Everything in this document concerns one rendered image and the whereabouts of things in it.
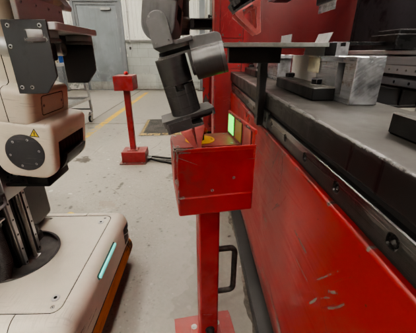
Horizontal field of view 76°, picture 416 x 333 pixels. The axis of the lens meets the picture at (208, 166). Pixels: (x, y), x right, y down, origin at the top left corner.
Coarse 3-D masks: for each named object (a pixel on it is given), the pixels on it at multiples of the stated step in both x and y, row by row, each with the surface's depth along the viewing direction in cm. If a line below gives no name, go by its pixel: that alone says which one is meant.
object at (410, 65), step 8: (392, 56) 78; (400, 56) 75; (408, 56) 72; (392, 64) 78; (400, 64) 75; (408, 64) 72; (384, 72) 82; (392, 72) 78; (400, 72) 75; (408, 72) 73; (384, 80) 82; (392, 80) 79; (400, 80) 76; (408, 80) 73; (400, 88) 77; (408, 88) 74
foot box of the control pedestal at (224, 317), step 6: (222, 312) 96; (228, 312) 96; (180, 318) 93; (186, 318) 93; (192, 318) 93; (222, 318) 93; (228, 318) 93; (180, 324) 91; (186, 324) 91; (222, 324) 91; (228, 324) 91; (180, 330) 89; (186, 330) 89; (222, 330) 89; (228, 330) 89
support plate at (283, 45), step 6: (228, 42) 65; (234, 42) 65; (240, 42) 65; (246, 42) 65; (252, 42) 65; (258, 42) 65; (264, 42) 65; (270, 42) 65; (276, 42) 65; (282, 42) 65; (288, 42) 65; (294, 42) 65; (300, 42) 66; (306, 42) 66; (312, 42) 66; (318, 42) 66; (324, 42) 66
